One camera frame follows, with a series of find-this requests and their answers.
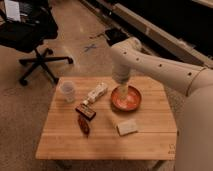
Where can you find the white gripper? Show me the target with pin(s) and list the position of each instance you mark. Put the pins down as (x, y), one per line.
(121, 75)

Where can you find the white sponge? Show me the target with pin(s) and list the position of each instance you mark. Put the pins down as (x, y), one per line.
(127, 127)

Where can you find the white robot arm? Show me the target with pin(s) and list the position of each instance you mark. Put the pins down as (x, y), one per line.
(194, 145)

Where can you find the orange ceramic bowl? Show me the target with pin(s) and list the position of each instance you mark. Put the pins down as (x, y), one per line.
(130, 102)

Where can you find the white wrapped snack bar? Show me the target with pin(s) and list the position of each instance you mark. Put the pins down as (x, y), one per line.
(97, 92)

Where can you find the dark brown chocolate box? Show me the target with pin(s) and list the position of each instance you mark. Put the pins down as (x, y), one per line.
(85, 111)

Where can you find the black bag on floor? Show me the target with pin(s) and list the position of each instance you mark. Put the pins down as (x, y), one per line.
(115, 35)

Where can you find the red brown snack packet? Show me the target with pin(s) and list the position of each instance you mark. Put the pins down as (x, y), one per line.
(83, 125)

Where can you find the translucent plastic cup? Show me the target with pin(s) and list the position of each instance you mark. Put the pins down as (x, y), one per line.
(67, 89)

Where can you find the black office chair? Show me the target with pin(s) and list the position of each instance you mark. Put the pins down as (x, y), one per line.
(28, 35)

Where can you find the white paper on chair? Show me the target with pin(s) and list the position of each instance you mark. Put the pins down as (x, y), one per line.
(12, 10)

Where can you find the long beige rail beam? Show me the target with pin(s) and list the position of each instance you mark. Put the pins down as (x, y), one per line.
(177, 29)

